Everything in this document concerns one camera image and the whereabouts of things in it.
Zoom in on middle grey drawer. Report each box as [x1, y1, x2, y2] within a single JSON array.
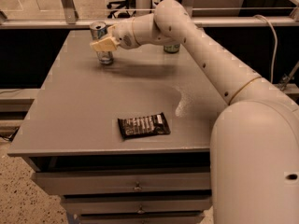
[[62, 193, 211, 216]]

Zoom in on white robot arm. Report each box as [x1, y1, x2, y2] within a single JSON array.
[[91, 0, 299, 224]]

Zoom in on blue silver redbull can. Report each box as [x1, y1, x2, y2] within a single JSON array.
[[90, 21, 114, 65]]

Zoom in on top grey drawer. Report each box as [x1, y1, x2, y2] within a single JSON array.
[[32, 168, 210, 195]]

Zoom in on metal railing frame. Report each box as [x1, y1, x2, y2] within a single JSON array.
[[0, 0, 299, 29]]

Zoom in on grey drawer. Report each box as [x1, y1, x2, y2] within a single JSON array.
[[62, 193, 211, 216], [78, 213, 204, 224], [32, 168, 210, 195]]

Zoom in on white cable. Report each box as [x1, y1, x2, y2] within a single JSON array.
[[253, 14, 278, 84]]

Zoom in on grey drawer cabinet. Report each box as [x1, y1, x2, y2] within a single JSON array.
[[7, 27, 228, 224]]

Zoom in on black chocolate bar wrapper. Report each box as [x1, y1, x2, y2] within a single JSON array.
[[118, 113, 171, 139]]

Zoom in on green soda can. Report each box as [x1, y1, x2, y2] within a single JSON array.
[[164, 44, 180, 54]]

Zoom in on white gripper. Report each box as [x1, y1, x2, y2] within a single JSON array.
[[90, 20, 135, 52]]

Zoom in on bottom grey drawer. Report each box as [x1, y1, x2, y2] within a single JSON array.
[[78, 213, 204, 224]]

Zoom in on black office chair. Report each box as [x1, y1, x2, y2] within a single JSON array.
[[107, 0, 135, 19]]

